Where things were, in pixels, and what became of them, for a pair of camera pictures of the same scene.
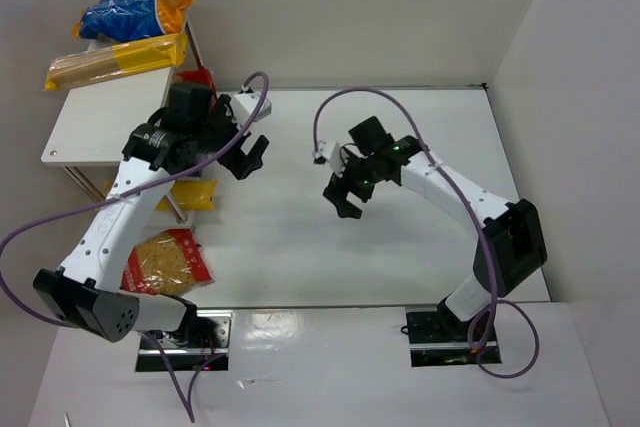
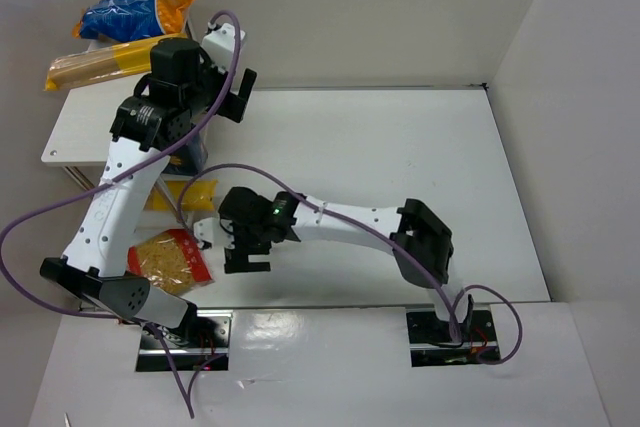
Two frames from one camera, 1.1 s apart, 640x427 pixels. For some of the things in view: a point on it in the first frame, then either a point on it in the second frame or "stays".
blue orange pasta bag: x=135 y=12 stays
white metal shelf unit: x=91 y=124 stays
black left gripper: x=236 y=161 -> x=239 y=97
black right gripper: x=347 y=185 -> x=240 y=254
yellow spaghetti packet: x=118 y=60 stays
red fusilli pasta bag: x=166 y=264 stays
